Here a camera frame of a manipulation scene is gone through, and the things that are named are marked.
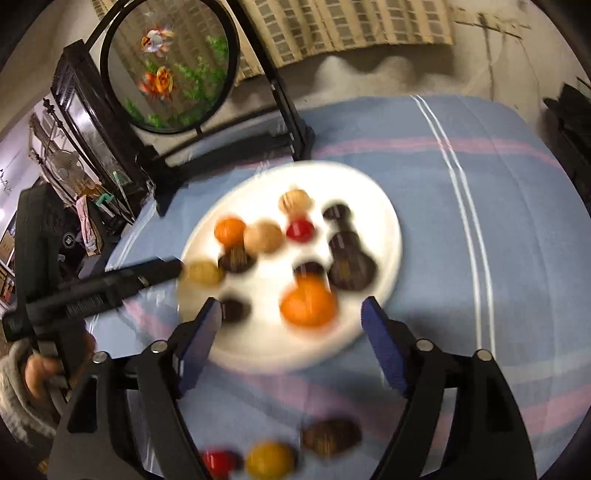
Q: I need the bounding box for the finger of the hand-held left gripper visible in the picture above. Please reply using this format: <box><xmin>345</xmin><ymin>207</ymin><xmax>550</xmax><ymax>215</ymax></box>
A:
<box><xmin>28</xmin><ymin>258</ymin><xmax>183</xmax><ymax>328</ymax></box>

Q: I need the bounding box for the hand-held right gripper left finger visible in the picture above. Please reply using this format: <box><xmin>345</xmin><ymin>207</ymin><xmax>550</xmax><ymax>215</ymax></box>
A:
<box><xmin>48</xmin><ymin>296</ymin><xmax>223</xmax><ymax>480</ymax></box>

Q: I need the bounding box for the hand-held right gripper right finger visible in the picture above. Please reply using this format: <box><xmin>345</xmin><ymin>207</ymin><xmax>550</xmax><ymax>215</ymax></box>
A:
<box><xmin>361</xmin><ymin>295</ymin><xmax>539</xmax><ymax>480</ymax></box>

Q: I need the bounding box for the dark purple plum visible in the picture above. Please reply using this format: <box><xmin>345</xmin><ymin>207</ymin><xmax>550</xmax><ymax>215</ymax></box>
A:
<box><xmin>322</xmin><ymin>202</ymin><xmax>352</xmax><ymax>223</ymax></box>
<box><xmin>219</xmin><ymin>298</ymin><xmax>252</xmax><ymax>324</ymax></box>
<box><xmin>327</xmin><ymin>231</ymin><xmax>363</xmax><ymax>259</ymax></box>

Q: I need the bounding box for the white oval plate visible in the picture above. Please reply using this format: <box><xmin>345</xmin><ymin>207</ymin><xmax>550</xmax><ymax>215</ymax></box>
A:
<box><xmin>178</xmin><ymin>161</ymin><xmax>402</xmax><ymax>370</ymax></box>

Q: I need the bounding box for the brown mangosteen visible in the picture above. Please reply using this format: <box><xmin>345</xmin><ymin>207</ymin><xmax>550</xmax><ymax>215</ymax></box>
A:
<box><xmin>327</xmin><ymin>256</ymin><xmax>377</xmax><ymax>291</ymax></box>
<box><xmin>218</xmin><ymin>249</ymin><xmax>258</xmax><ymax>275</ymax></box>

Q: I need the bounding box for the orange tangerine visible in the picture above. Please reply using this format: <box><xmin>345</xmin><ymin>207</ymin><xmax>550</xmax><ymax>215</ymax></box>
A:
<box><xmin>279</xmin><ymin>274</ymin><xmax>338</xmax><ymax>329</ymax></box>
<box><xmin>215</xmin><ymin>217</ymin><xmax>247</xmax><ymax>247</ymax></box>

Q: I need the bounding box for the pale peach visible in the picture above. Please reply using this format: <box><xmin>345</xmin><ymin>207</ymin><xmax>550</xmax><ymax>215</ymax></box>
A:
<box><xmin>243</xmin><ymin>222</ymin><xmax>284</xmax><ymax>254</ymax></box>

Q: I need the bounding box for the red cherry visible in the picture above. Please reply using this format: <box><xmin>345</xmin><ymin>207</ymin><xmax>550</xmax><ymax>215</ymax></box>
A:
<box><xmin>201</xmin><ymin>450</ymin><xmax>242</xmax><ymax>478</ymax></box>

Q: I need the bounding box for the green-yellow tangerine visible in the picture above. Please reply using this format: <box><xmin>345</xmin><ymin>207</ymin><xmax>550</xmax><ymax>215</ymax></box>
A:
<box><xmin>245</xmin><ymin>440</ymin><xmax>296</xmax><ymax>480</ymax></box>

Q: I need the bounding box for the person's left forearm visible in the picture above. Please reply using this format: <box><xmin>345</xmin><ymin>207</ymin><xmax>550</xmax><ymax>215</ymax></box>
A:
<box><xmin>0</xmin><ymin>342</ymin><xmax>63</xmax><ymax>439</ymax></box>

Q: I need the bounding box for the person's left hand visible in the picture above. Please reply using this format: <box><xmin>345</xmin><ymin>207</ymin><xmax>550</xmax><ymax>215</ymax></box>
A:
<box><xmin>25</xmin><ymin>354</ymin><xmax>68</xmax><ymax>398</ymax></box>

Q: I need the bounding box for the pink cloth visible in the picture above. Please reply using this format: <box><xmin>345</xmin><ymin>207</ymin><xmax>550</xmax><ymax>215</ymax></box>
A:
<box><xmin>76</xmin><ymin>196</ymin><xmax>98</xmax><ymax>252</ymax></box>

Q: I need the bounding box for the white standing fan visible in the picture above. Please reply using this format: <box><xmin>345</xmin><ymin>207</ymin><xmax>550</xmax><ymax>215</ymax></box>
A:
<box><xmin>46</xmin><ymin>148</ymin><xmax>86</xmax><ymax>195</ymax></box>

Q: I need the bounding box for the blue striped tablecloth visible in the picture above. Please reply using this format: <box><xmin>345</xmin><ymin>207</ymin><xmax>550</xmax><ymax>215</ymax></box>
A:
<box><xmin>81</xmin><ymin>95</ymin><xmax>591</xmax><ymax>480</ymax></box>

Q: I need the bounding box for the dark wooden glass cabinet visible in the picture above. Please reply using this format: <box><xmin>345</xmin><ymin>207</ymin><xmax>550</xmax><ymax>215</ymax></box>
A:
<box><xmin>50</xmin><ymin>39</ymin><xmax>158</xmax><ymax>204</ymax></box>

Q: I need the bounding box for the red cherry tomato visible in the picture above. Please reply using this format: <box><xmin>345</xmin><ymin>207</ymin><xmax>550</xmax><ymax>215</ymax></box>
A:
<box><xmin>285</xmin><ymin>218</ymin><xmax>316</xmax><ymax>244</ymax></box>

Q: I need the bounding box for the round goldfish screen ornament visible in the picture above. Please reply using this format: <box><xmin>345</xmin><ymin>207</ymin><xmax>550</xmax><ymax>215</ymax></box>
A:
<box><xmin>85</xmin><ymin>0</ymin><xmax>317</xmax><ymax>217</ymax></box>

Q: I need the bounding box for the black side table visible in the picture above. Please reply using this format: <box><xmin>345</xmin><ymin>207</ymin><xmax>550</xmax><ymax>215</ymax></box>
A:
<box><xmin>544</xmin><ymin>83</ymin><xmax>591</xmax><ymax>195</ymax></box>

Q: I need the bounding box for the checked curtain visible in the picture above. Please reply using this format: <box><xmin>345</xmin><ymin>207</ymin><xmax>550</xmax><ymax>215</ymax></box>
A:
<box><xmin>90</xmin><ymin>0</ymin><xmax>455</xmax><ymax>72</ymax></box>

